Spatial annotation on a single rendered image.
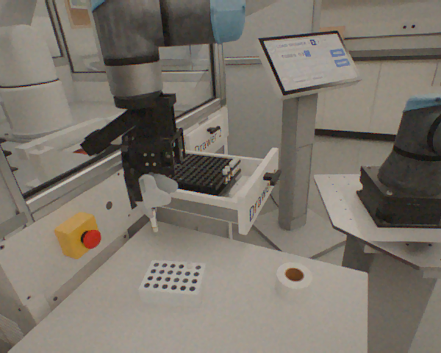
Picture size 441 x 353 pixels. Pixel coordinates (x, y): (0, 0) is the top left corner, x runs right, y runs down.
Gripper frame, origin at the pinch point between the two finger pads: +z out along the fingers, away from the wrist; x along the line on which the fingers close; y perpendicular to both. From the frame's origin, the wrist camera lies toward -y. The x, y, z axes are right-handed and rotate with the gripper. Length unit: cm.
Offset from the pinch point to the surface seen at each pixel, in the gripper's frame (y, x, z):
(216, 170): 7.6, 29.9, 7.1
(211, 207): 8.1, 16.5, 10.2
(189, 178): 0.8, 25.4, 7.2
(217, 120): 1, 74, 5
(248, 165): 15.8, 39.5, 9.7
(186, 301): 5.7, -3.2, 19.6
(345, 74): 61, 122, -3
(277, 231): 31, 114, 93
